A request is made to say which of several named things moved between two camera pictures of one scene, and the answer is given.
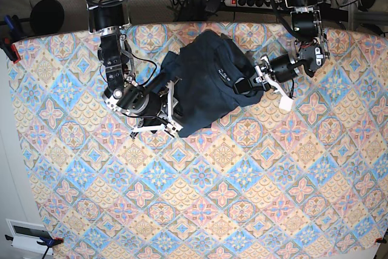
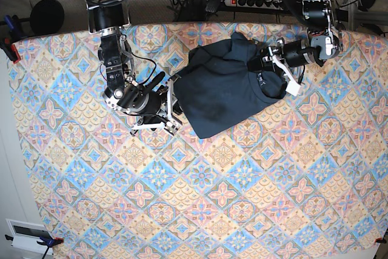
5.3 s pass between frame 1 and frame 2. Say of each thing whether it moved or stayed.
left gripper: stayed
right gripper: moved
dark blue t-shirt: moved
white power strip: stayed
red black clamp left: stayed
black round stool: stayed
